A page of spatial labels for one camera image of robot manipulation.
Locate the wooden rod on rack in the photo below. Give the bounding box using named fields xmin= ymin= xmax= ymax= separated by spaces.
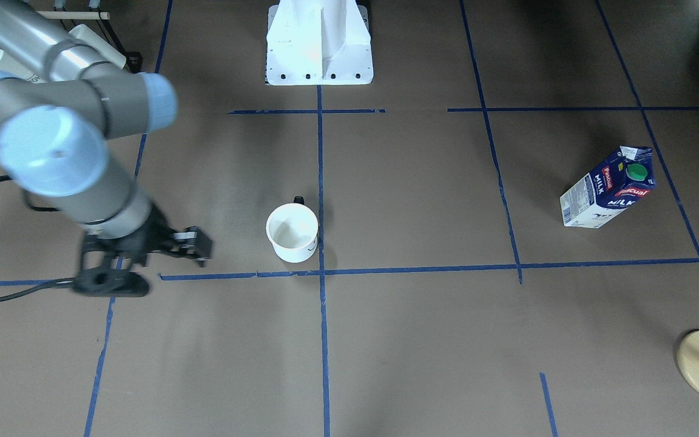
xmin=37 ymin=11 xmax=110 ymax=21

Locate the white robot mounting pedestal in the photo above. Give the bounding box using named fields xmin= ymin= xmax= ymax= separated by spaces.
xmin=265 ymin=1 xmax=374 ymax=86

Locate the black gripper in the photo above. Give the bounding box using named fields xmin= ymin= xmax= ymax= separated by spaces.
xmin=79 ymin=205 xmax=214 ymax=268

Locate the black wire cup rack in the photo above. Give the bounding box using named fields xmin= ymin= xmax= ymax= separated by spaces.
xmin=53 ymin=1 xmax=143 ymax=73

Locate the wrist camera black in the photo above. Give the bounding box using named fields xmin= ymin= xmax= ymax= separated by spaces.
xmin=70 ymin=251 xmax=150 ymax=297

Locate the white ribbed cup on rack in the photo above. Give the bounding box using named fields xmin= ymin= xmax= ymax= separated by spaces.
xmin=69 ymin=24 xmax=127 ymax=69

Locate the blue white milk carton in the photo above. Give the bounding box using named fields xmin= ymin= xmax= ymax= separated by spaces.
xmin=559 ymin=146 xmax=657 ymax=229

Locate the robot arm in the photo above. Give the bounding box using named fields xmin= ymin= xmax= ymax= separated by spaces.
xmin=0 ymin=1 xmax=213 ymax=265

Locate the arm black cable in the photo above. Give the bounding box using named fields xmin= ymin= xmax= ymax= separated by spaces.
xmin=0 ymin=175 xmax=83 ymax=305

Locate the white smiley face mug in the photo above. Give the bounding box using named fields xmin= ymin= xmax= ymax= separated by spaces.
xmin=265 ymin=196 xmax=320 ymax=263

